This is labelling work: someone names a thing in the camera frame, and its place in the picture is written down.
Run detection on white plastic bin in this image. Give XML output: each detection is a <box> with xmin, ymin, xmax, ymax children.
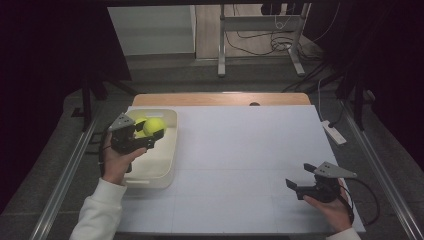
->
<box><xmin>122</xmin><ymin>108</ymin><xmax>179</xmax><ymax>189</ymax></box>

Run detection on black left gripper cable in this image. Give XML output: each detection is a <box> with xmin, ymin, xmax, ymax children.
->
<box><xmin>97</xmin><ymin>131</ymin><xmax>113</xmax><ymax>178</ymax></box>

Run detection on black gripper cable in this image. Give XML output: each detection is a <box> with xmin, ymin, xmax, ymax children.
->
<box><xmin>97</xmin><ymin>131</ymin><xmax>113</xmax><ymax>178</ymax></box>
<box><xmin>339</xmin><ymin>178</ymin><xmax>381</xmax><ymax>227</ymax></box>

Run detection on black stand legs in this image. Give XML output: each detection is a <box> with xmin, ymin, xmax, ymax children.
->
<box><xmin>335</xmin><ymin>79</ymin><xmax>372</xmax><ymax>132</ymax></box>
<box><xmin>70</xmin><ymin>75</ymin><xmax>138</xmax><ymax>132</ymax></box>

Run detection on person's right hand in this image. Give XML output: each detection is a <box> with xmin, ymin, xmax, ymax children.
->
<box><xmin>302</xmin><ymin>179</ymin><xmax>355</xmax><ymax>233</ymax></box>

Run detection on yellow tennis ball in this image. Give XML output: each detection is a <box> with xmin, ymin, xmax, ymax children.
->
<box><xmin>134</xmin><ymin>117</ymin><xmax>148</xmax><ymax>139</ymax></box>
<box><xmin>142</xmin><ymin>117</ymin><xmax>167</xmax><ymax>137</ymax></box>

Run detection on white power strip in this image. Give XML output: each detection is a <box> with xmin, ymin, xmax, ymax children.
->
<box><xmin>321</xmin><ymin>119</ymin><xmax>348</xmax><ymax>146</ymax></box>

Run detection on tangle of black floor cables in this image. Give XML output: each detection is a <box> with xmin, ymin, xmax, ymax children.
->
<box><xmin>225</xmin><ymin>3</ymin><xmax>341</xmax><ymax>57</ymax></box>

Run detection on aluminium rail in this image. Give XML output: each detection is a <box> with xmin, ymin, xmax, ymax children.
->
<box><xmin>339</xmin><ymin>99</ymin><xmax>424</xmax><ymax>240</ymax></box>
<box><xmin>29</xmin><ymin>116</ymin><xmax>98</xmax><ymax>240</ymax></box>

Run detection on grey metal stand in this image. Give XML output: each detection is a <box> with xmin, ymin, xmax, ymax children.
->
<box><xmin>218</xmin><ymin>3</ymin><xmax>313</xmax><ymax>78</ymax></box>

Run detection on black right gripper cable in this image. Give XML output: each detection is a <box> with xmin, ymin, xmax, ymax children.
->
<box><xmin>339</xmin><ymin>178</ymin><xmax>381</xmax><ymax>227</ymax></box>

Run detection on wooden table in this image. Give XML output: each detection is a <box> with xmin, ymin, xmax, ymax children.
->
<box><xmin>132</xmin><ymin>92</ymin><xmax>312</xmax><ymax>108</ymax></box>

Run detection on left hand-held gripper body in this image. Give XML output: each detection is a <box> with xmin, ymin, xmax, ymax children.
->
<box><xmin>107</xmin><ymin>112</ymin><xmax>156</xmax><ymax>155</ymax></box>

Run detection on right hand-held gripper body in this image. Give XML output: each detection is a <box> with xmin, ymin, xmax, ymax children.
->
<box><xmin>295</xmin><ymin>161</ymin><xmax>358</xmax><ymax>204</ymax></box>

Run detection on person's left hand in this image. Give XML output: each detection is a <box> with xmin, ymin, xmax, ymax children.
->
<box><xmin>101</xmin><ymin>133</ymin><xmax>148</xmax><ymax>186</ymax></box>

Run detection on black curtain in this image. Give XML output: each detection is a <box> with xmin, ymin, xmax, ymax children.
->
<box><xmin>301</xmin><ymin>0</ymin><xmax>424</xmax><ymax>172</ymax></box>
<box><xmin>0</xmin><ymin>0</ymin><xmax>132</xmax><ymax>214</ymax></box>

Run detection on white panel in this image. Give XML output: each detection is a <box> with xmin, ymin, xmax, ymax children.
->
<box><xmin>107</xmin><ymin>4</ymin><xmax>197</xmax><ymax>56</ymax></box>

